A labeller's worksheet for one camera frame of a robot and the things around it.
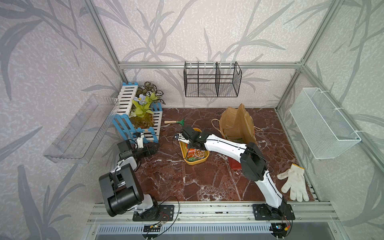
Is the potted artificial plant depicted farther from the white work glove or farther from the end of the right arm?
the white work glove

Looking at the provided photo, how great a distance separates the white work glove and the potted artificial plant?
863 millimetres

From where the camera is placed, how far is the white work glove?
0.80 m

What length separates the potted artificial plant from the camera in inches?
34.4

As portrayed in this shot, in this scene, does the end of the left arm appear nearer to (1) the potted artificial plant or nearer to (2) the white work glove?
(1) the potted artificial plant
